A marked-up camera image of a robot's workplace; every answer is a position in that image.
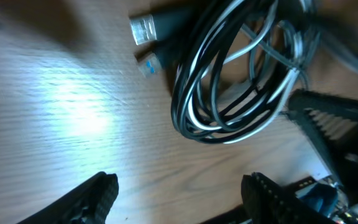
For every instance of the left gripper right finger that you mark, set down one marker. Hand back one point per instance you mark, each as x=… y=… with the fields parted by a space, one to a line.
x=265 y=202

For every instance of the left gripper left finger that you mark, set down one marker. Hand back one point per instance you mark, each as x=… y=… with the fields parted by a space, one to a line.
x=90 y=202

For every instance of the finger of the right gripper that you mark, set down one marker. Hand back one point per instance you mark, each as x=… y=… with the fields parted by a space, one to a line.
x=331 y=125

